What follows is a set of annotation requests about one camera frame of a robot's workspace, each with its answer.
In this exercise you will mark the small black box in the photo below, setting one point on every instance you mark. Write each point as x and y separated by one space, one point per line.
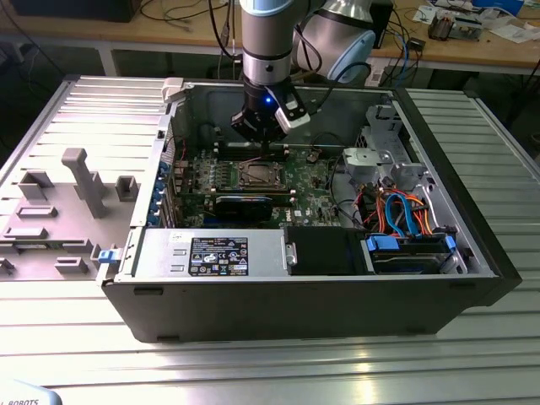
415 44

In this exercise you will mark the copper CPU cooler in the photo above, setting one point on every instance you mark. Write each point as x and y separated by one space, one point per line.
441 27

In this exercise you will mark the black PC case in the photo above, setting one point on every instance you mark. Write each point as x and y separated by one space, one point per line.
295 312

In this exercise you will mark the black flat device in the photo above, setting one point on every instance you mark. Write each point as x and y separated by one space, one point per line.
71 10

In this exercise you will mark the round coin battery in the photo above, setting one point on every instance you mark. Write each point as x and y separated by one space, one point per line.
312 157

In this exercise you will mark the green motherboard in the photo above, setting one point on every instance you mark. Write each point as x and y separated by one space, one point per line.
312 198

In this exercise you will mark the black upright box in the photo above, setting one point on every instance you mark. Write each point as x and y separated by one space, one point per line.
385 25

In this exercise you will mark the metal locking lever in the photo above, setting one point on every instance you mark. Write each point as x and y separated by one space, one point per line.
261 186
251 160

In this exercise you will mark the silver CPU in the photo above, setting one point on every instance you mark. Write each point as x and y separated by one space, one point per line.
261 174

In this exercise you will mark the blue plastic latch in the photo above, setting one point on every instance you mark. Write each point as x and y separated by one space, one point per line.
107 256

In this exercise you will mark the grey power supply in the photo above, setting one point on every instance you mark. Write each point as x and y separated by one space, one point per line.
261 253

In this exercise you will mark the black plastic disk bay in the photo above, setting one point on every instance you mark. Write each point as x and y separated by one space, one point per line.
325 251

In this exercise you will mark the metal drive cage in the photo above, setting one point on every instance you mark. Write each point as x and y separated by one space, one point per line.
363 162

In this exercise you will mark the metal component box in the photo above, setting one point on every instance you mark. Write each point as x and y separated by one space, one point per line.
466 29

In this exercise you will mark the pale blue teach pendant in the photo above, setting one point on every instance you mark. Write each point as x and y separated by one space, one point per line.
25 392

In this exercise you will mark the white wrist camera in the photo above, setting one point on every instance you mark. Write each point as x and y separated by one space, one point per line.
295 120

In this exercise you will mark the CPU socket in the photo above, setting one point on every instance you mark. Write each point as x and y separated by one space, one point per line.
241 182

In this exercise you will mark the white plastic case latch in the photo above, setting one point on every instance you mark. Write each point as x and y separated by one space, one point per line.
173 88

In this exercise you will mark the grey parts rack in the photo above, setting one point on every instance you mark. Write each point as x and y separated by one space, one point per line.
63 236

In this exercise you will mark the green RAM stick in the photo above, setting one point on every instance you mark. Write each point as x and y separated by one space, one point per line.
244 192

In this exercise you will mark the wooden workbench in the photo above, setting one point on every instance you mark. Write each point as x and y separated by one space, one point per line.
169 29

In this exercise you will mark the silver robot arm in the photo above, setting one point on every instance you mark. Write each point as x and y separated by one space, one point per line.
266 42

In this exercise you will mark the hard disk blue carrier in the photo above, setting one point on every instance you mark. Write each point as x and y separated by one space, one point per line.
405 263

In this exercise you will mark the RAM slot white clips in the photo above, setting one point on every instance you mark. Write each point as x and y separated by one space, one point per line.
225 152

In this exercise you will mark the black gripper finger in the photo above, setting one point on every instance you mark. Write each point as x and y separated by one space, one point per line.
244 124
274 135

